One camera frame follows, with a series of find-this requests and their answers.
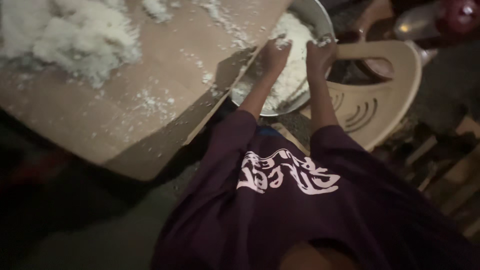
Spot person's left hand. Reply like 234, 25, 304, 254
258, 36, 293, 78

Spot person's right hand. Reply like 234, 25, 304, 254
305, 34, 338, 80

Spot large metal bowl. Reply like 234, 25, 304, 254
229, 0, 335, 117

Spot white grated mass in bowl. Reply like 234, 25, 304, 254
233, 13, 318, 112

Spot beige plastic chair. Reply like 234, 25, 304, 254
299, 0, 422, 152

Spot shiny metal vessel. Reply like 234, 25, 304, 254
393, 3, 447, 42

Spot red round object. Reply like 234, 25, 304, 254
442, 0, 480, 36

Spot brown cardboard sheet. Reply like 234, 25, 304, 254
0, 0, 293, 182

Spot dark purple printed shirt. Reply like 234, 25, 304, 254
151, 110, 480, 270

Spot wooden planks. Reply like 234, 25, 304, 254
403, 116, 480, 239

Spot heap of white grated mass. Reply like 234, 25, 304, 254
0, 0, 142, 89

